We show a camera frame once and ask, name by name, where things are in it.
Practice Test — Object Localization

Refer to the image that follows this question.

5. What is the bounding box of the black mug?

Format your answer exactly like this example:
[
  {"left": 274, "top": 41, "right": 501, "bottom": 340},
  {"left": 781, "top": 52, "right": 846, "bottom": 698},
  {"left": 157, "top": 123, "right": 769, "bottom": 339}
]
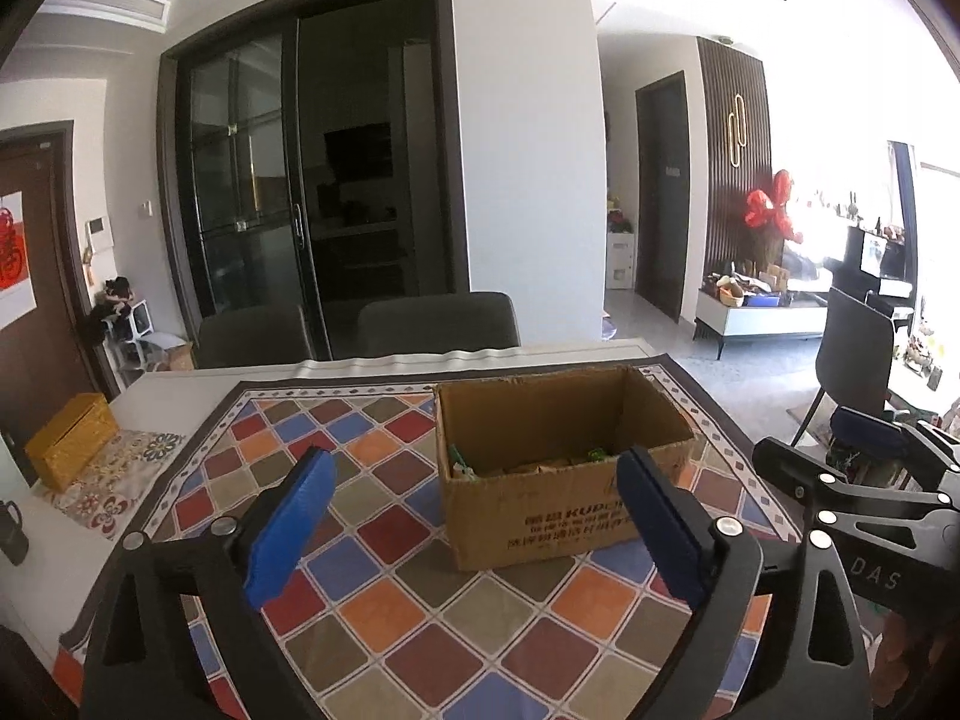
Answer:
[{"left": 0, "top": 500, "right": 29, "bottom": 566}]

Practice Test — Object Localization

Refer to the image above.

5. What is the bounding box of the brown cardboard box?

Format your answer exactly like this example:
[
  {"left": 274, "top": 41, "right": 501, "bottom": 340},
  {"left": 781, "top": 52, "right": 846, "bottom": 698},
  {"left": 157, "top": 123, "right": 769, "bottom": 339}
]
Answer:
[{"left": 434, "top": 366, "right": 700, "bottom": 571}]

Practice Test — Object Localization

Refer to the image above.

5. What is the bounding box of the white low cabinet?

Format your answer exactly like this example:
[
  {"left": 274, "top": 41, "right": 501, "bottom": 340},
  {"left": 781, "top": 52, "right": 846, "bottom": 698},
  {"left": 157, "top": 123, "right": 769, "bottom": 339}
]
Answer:
[{"left": 693, "top": 283, "right": 827, "bottom": 359}]

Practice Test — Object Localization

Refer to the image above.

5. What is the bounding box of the red bow decoration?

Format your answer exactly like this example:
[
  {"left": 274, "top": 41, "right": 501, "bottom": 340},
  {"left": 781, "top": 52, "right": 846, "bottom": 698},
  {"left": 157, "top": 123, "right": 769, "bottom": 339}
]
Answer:
[{"left": 743, "top": 169, "right": 802, "bottom": 242}]

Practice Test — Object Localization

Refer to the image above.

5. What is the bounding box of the brown entrance door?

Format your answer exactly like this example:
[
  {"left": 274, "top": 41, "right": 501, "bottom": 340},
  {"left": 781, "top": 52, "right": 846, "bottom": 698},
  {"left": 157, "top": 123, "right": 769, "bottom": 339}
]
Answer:
[{"left": 2, "top": 121, "right": 119, "bottom": 486}]

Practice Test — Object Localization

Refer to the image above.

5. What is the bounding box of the yellow woven tissue box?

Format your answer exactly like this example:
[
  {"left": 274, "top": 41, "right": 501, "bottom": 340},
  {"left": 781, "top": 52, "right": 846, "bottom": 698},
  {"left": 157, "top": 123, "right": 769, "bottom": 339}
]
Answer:
[{"left": 26, "top": 394, "right": 119, "bottom": 493}]

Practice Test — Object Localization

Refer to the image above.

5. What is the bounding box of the black side chair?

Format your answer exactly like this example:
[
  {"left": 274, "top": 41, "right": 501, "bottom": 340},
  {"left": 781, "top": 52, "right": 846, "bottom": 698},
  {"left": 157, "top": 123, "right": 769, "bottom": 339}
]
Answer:
[{"left": 791, "top": 288, "right": 895, "bottom": 447}]

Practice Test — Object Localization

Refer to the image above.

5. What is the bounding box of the floral patterned cloth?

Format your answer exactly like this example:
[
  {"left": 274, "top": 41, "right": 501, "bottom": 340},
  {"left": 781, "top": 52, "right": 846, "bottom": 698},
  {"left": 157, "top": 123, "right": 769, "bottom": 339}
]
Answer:
[{"left": 34, "top": 431, "right": 185, "bottom": 541}]

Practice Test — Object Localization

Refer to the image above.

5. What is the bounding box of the red paper door poster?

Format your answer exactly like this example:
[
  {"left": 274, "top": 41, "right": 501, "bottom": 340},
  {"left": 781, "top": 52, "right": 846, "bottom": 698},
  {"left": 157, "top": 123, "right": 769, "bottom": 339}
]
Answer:
[{"left": 0, "top": 192, "right": 37, "bottom": 328}]

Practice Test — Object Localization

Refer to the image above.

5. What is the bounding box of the black glass sliding door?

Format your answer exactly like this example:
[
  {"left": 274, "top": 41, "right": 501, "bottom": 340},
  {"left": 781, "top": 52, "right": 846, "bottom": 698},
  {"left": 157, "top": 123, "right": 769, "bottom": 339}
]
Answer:
[{"left": 156, "top": 0, "right": 469, "bottom": 359}]

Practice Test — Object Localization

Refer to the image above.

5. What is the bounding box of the green lollipop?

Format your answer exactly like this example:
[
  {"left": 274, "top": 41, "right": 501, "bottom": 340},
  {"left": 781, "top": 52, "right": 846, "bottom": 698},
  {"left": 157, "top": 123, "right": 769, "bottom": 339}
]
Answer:
[{"left": 448, "top": 444, "right": 478, "bottom": 481}]

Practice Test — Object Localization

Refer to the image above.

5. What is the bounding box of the dark grey dining chair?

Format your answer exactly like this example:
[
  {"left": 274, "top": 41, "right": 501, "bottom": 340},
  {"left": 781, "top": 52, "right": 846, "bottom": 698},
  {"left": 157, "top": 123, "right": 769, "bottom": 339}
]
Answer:
[
  {"left": 358, "top": 291, "right": 521, "bottom": 358},
  {"left": 194, "top": 305, "right": 314, "bottom": 369}
]

